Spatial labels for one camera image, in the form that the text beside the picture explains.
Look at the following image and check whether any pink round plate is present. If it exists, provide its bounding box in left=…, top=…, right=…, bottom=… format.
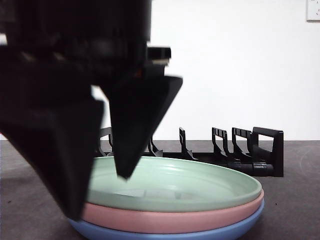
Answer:
left=82, top=191, right=265, bottom=235

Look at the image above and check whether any blue round plate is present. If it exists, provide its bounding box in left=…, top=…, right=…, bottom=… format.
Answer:
left=68, top=199, right=265, bottom=240

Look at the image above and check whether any black plastic dish rack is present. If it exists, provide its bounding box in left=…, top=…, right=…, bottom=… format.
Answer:
left=93, top=126, right=285, bottom=178

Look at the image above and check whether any white wall socket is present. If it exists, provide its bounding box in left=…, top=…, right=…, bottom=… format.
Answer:
left=306, top=0, right=320, bottom=22

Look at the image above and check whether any green round plate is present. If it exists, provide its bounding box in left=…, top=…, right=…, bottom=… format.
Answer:
left=86, top=156, right=263, bottom=213

